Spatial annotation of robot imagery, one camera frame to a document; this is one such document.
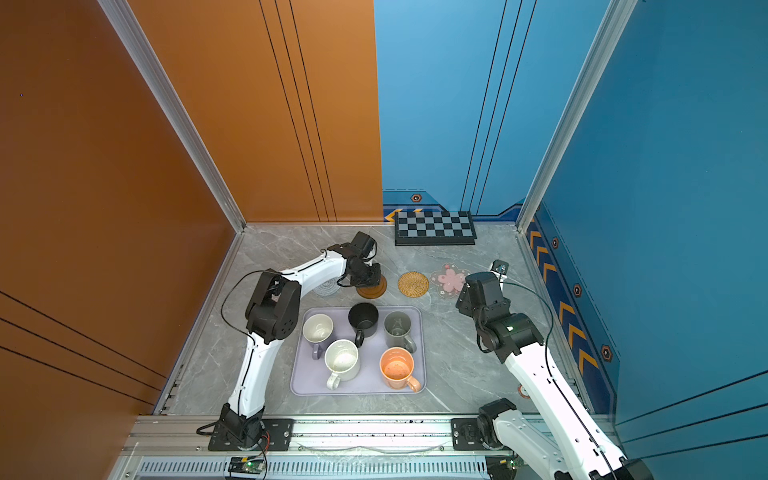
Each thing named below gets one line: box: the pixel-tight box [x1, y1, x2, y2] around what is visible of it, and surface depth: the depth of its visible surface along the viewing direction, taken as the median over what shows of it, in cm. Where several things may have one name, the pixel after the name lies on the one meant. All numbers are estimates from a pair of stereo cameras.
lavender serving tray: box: [289, 306, 427, 396], surface depth 84 cm
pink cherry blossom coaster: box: [430, 263, 471, 298], surface depth 105 cm
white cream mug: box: [324, 339, 361, 390], surface depth 81 cm
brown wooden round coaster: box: [356, 274, 388, 299], surface depth 101 cm
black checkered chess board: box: [395, 211, 477, 246], surface depth 118 cm
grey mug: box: [383, 311, 417, 353], surface depth 85 cm
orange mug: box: [379, 347, 421, 393], surface depth 80 cm
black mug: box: [348, 302, 379, 348], surface depth 87 cm
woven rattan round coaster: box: [397, 271, 429, 297], surface depth 104 cm
